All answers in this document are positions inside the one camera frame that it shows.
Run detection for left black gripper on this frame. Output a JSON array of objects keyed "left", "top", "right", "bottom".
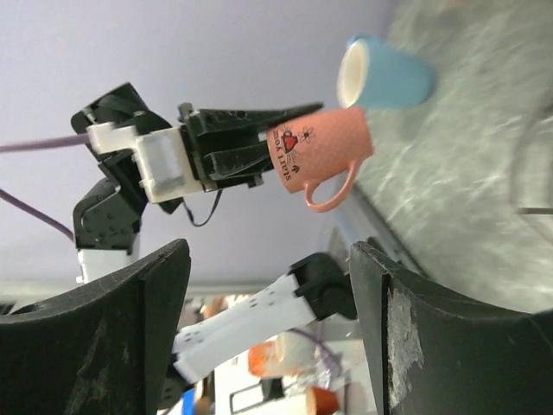
[{"left": 70, "top": 82, "right": 324, "bottom": 214}]

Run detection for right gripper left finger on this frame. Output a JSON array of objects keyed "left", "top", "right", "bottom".
[{"left": 1, "top": 239, "right": 191, "bottom": 414}]

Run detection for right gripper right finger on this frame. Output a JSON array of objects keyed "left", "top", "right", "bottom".
[{"left": 350, "top": 242, "right": 552, "bottom": 414}]

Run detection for small salmon dotted mug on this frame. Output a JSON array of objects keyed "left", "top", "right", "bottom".
[{"left": 266, "top": 107, "right": 374, "bottom": 213}]

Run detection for light blue mug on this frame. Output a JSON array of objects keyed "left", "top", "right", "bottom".
[{"left": 336, "top": 35, "right": 437, "bottom": 110}]

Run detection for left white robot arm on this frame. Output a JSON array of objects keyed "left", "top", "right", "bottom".
[{"left": 71, "top": 83, "right": 357, "bottom": 386}]

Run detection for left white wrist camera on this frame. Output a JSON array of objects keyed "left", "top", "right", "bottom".
[{"left": 86, "top": 123, "right": 204, "bottom": 204}]

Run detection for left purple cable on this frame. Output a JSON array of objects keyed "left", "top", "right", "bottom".
[{"left": 0, "top": 132, "right": 94, "bottom": 241}]

